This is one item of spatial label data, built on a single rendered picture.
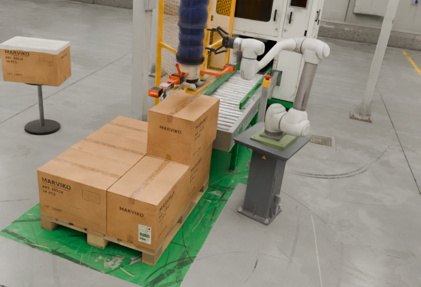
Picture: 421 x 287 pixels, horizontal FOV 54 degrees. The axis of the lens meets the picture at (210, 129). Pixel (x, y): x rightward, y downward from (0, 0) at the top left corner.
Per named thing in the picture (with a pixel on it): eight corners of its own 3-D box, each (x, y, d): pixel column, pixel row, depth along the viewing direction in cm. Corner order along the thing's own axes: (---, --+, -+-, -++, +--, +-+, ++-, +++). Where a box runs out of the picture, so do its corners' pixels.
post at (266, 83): (250, 163, 466) (264, 78, 424) (257, 165, 464) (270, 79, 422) (249, 165, 460) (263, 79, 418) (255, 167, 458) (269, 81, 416)
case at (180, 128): (176, 128, 402) (180, 89, 385) (215, 138, 390) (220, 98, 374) (146, 153, 350) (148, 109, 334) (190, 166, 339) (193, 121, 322)
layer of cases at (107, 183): (119, 150, 433) (119, 115, 416) (208, 175, 407) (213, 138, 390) (40, 213, 329) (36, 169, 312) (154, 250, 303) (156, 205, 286)
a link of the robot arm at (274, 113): (272, 123, 360) (274, 99, 351) (289, 130, 348) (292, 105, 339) (260, 128, 350) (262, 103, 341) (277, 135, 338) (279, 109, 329)
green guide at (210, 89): (233, 66, 613) (233, 60, 609) (240, 67, 610) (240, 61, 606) (193, 99, 473) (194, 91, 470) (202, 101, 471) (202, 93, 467)
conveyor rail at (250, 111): (272, 84, 603) (275, 71, 595) (276, 84, 601) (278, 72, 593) (225, 149, 402) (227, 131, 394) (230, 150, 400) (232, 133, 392)
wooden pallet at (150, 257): (119, 162, 439) (119, 150, 433) (208, 187, 413) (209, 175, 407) (41, 227, 335) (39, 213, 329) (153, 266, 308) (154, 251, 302)
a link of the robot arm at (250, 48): (242, 38, 286) (239, 57, 291) (264, 42, 282) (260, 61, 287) (245, 36, 296) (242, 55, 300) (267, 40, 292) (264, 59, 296)
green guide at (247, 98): (269, 73, 599) (269, 67, 595) (275, 74, 596) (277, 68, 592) (238, 109, 459) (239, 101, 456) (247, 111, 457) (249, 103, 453)
